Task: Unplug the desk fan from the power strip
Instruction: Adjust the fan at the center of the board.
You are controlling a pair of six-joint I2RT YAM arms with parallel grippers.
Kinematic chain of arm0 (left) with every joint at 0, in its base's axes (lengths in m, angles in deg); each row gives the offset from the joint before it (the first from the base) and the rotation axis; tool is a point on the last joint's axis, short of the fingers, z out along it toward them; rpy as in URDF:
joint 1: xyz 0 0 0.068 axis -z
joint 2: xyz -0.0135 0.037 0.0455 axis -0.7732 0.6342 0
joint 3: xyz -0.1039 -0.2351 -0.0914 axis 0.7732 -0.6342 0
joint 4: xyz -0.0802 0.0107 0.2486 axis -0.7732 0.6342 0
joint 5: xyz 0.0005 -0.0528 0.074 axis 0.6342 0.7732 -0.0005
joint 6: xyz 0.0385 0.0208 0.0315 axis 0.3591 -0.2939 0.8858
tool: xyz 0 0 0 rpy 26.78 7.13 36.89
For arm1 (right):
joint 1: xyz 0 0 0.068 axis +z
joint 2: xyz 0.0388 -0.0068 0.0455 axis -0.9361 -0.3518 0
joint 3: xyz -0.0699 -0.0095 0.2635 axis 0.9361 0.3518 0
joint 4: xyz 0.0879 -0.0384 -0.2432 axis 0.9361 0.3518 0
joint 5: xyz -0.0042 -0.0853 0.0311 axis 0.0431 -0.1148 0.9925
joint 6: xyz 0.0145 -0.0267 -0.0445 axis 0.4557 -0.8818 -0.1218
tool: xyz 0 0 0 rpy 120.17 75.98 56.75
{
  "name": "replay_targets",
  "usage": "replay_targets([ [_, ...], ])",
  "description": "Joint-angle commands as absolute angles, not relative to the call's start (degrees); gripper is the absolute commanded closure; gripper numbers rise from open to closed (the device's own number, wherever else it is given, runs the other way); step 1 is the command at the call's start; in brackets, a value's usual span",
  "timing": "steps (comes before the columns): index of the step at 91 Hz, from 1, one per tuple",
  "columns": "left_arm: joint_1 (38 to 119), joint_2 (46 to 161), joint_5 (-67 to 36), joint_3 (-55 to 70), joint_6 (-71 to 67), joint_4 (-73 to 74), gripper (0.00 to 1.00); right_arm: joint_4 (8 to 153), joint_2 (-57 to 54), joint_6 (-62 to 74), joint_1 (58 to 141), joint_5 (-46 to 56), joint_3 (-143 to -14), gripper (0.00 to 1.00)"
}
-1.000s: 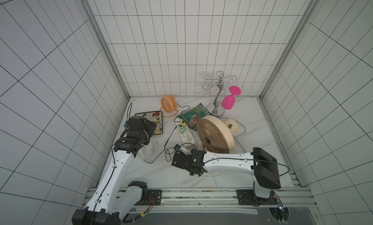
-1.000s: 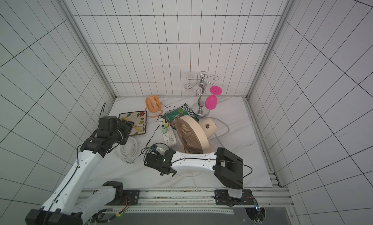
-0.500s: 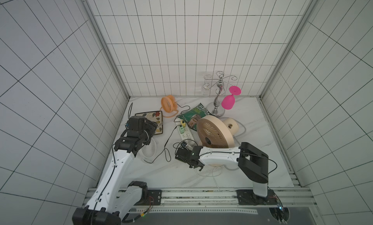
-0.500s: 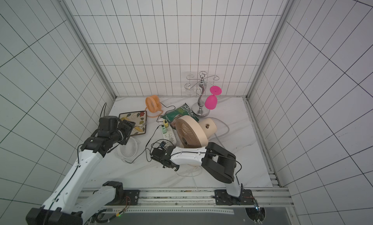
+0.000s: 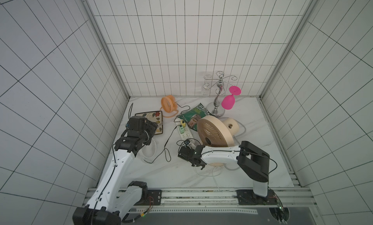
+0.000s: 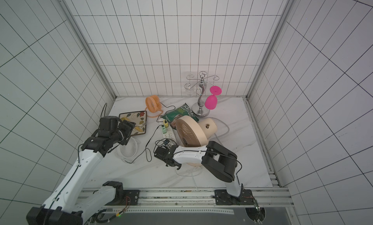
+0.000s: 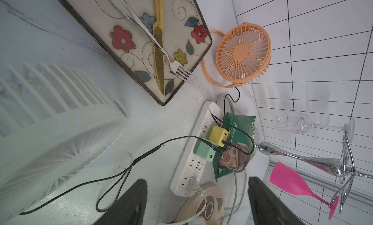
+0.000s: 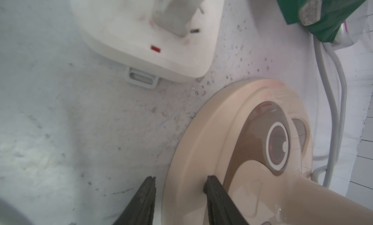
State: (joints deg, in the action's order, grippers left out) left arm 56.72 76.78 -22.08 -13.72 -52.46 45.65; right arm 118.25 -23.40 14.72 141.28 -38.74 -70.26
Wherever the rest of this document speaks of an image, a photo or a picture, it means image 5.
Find white power strip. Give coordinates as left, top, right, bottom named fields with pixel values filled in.
left=175, top=121, right=199, bottom=149

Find silver glass holder stand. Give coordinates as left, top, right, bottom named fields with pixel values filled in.
left=207, top=71, right=238, bottom=118

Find black white-fan cable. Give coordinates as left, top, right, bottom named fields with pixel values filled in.
left=142, top=124, right=183, bottom=164

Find black orange-fan cable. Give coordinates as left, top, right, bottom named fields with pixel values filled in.
left=170, top=104, right=191, bottom=124

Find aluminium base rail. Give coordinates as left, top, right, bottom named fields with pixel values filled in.
left=83, top=186, right=317, bottom=215

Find small orange desk fan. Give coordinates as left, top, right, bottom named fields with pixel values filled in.
left=161, top=95, right=179, bottom=118

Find large beige desk fan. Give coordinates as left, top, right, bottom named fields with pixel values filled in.
left=193, top=116, right=240, bottom=166

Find pink plastic wine glass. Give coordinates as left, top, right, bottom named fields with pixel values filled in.
left=221, top=86, right=241, bottom=110

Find green usb charger plug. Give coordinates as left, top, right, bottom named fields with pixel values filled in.
left=178, top=125, right=185, bottom=134

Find green chip bag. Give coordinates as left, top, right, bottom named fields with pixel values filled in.
left=177, top=103, right=212, bottom=131

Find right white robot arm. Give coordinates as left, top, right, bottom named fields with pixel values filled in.
left=178, top=141, right=271, bottom=197

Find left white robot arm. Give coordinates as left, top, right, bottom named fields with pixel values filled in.
left=72, top=116, right=158, bottom=225

